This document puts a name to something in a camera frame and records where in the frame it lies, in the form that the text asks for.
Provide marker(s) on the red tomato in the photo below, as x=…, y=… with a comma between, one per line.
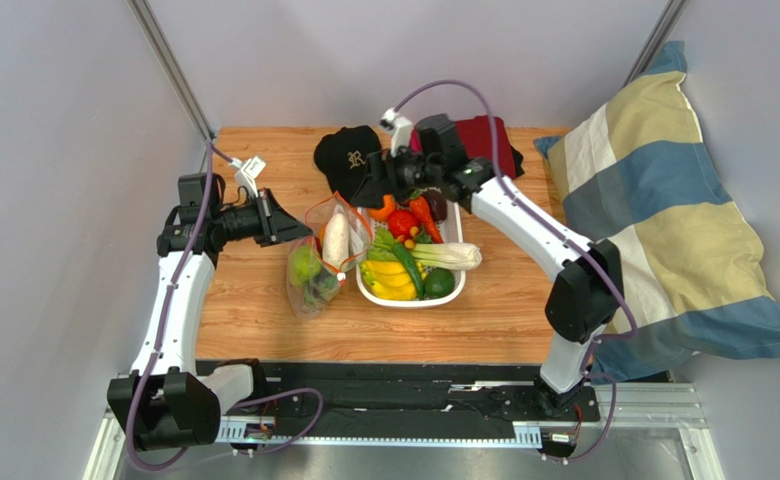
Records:
x=403, y=224

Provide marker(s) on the black baseball cap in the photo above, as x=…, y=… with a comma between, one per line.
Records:
x=341, y=158

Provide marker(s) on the clear orange-zip plastic bag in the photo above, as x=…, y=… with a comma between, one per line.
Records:
x=361, y=239

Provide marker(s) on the orange tangerine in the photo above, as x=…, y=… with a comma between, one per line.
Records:
x=382, y=214

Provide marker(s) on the white radish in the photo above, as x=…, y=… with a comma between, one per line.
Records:
x=335, y=243

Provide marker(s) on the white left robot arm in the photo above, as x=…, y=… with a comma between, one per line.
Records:
x=163, y=402

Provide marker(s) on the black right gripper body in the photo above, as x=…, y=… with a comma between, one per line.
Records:
x=377, y=178

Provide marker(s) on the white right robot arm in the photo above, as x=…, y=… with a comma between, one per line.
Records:
x=586, y=276

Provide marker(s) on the dark purple mangosteen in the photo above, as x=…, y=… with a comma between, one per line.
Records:
x=437, y=204

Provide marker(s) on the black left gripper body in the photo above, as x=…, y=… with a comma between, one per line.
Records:
x=253, y=220

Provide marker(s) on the white green bok choy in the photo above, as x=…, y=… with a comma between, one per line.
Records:
x=457, y=256

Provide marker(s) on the yellow bananas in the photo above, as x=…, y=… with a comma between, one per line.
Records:
x=387, y=280

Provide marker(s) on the orange carrot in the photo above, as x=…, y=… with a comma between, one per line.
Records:
x=420, y=208

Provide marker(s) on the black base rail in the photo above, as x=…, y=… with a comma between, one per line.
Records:
x=400, y=401

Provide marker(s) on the pink dragon fruit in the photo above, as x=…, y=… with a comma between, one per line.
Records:
x=320, y=290

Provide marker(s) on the striped blue yellow pillow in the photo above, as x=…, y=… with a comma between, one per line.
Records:
x=638, y=174

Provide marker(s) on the white plastic basket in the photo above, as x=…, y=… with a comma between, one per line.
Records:
x=450, y=230

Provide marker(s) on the green cucumber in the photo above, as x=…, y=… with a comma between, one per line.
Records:
x=406, y=259

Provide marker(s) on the dark red folded cloth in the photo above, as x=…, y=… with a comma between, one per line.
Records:
x=475, y=136

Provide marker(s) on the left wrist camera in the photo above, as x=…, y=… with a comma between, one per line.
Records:
x=247, y=172

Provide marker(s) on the green avocado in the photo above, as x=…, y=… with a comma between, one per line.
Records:
x=439, y=283

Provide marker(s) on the green apple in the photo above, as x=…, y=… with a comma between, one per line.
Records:
x=303, y=265

